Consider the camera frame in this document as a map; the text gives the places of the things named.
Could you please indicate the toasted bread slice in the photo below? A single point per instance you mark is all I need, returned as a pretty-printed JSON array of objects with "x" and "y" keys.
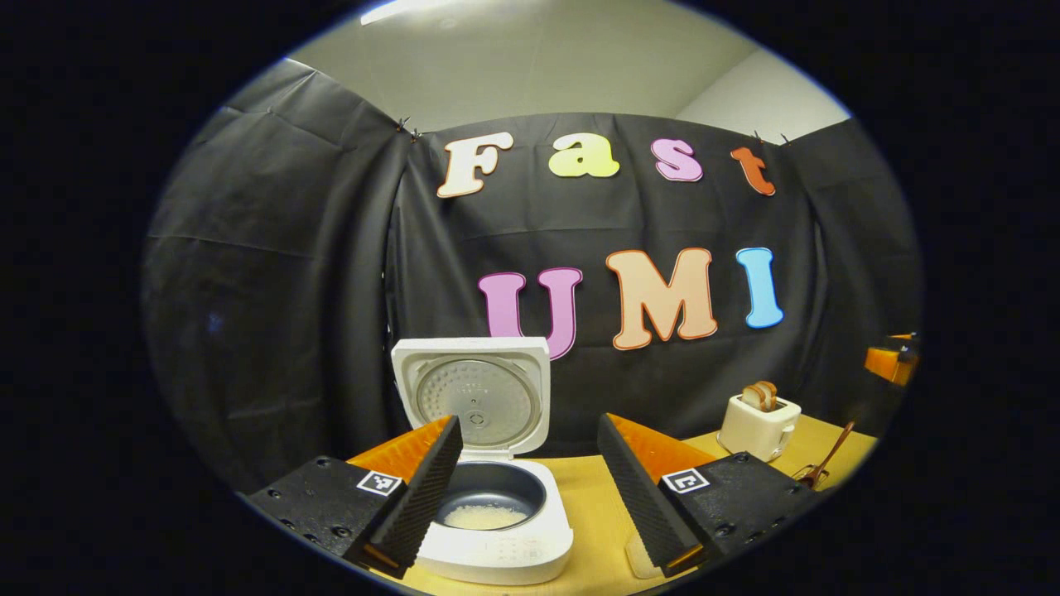
[
  {"x": 768, "y": 394},
  {"x": 752, "y": 397}
]

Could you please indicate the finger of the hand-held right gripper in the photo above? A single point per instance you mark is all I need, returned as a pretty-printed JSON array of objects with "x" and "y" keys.
[{"x": 890, "y": 364}]

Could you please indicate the white rice cooker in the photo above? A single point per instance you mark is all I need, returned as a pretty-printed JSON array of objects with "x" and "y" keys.
[{"x": 497, "y": 555}]

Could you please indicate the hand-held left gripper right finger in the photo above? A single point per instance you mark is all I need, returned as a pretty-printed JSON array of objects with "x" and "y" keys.
[{"x": 638, "y": 505}]

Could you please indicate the white toaster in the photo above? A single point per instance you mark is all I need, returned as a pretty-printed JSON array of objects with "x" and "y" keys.
[{"x": 758, "y": 430}]

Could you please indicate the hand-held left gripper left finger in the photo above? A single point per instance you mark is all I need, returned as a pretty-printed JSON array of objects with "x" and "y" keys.
[{"x": 414, "y": 517}]

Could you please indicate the white rice heap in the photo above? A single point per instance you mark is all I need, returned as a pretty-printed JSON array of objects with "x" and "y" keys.
[{"x": 484, "y": 517}]

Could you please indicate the clear plastic rice container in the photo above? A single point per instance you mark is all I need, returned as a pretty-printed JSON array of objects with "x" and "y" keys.
[{"x": 639, "y": 559}]

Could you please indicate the clear chopstick holder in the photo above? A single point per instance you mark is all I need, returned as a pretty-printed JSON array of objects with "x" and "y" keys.
[{"x": 810, "y": 478}]

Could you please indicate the ceiling light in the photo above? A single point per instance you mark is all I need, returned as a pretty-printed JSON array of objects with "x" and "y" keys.
[{"x": 406, "y": 10}]

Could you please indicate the brown wooden spoon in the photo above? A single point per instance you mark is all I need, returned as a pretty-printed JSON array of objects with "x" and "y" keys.
[{"x": 832, "y": 451}]

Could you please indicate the black backdrop cloth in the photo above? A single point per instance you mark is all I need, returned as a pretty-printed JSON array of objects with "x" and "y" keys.
[{"x": 290, "y": 290}]

